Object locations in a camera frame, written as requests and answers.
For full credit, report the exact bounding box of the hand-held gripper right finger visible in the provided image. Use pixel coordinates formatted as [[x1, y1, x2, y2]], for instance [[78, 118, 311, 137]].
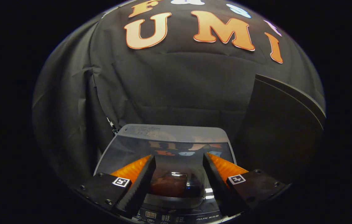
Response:
[[202, 152, 291, 218]]

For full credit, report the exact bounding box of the black backdrop cloth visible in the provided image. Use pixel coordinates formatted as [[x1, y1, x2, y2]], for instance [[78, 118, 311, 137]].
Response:
[[32, 0, 326, 193]]

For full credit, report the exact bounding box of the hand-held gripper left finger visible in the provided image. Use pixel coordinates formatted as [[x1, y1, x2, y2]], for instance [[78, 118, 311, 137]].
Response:
[[72, 154, 158, 218]]

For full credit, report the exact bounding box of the grey top-load washing machine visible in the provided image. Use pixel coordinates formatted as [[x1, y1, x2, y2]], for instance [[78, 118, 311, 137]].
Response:
[[94, 124, 245, 224]]

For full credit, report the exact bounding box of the white striped cable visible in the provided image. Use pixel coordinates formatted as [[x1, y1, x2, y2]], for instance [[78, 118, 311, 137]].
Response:
[[107, 118, 116, 136]]

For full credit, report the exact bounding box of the yellow polo shirt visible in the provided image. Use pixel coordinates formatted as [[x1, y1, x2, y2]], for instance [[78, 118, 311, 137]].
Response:
[[150, 172, 203, 198]]

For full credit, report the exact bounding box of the transparent washing machine lid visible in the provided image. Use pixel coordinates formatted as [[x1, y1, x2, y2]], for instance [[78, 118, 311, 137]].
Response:
[[94, 124, 238, 203]]

